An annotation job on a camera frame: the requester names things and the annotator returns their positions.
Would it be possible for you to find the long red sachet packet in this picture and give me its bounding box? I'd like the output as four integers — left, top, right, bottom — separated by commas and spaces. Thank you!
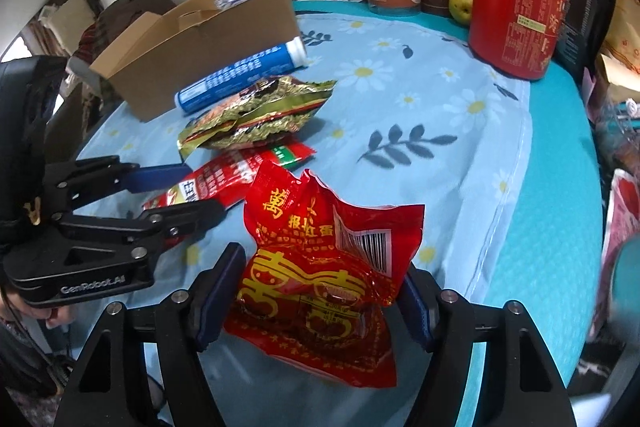
142, 142, 317, 212

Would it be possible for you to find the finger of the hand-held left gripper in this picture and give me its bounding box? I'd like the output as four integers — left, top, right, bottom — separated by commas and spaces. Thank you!
50, 198, 227, 256
42, 155, 194, 208

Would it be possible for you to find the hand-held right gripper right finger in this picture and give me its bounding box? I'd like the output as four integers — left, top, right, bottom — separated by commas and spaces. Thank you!
395, 266, 576, 427

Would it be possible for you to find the brown cardboard box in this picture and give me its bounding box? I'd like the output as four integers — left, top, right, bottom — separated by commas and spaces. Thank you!
89, 0, 301, 122

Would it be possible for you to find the brown paper bag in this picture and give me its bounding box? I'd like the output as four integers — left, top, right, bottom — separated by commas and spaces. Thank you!
596, 0, 640, 108

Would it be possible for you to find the yellow lemon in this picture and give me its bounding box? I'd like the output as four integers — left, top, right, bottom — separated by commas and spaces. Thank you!
448, 0, 474, 26

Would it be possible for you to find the person's left hand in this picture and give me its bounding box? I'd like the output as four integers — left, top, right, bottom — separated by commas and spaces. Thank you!
42, 304, 77, 329

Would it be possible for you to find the beige storage box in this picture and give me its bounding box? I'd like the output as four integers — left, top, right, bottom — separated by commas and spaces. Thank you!
40, 0, 94, 38

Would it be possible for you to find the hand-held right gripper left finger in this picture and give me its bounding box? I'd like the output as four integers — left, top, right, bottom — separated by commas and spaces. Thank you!
52, 242, 247, 427

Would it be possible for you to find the blue white tube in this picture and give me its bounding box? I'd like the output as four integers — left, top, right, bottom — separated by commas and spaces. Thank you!
175, 37, 309, 116

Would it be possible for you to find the person's dark patterned clothing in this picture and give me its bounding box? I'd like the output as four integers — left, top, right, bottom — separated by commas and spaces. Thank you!
0, 314, 77, 427

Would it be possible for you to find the gold green snack packet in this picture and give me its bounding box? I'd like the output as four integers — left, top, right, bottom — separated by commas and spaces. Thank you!
178, 76, 339, 160

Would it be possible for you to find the blue floral tablecloth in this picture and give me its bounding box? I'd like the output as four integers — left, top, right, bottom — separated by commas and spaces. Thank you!
75, 0, 537, 427

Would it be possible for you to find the brown quilted jacket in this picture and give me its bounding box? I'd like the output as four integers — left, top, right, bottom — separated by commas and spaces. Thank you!
95, 0, 177, 44

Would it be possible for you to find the crinkled red snack packet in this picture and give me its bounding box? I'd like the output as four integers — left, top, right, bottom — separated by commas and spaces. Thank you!
223, 159, 427, 389

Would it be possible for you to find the red tin canister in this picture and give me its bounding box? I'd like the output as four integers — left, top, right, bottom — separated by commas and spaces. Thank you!
468, 0, 569, 81

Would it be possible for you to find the pink red packet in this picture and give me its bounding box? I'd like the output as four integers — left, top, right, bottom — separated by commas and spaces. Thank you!
600, 169, 640, 284

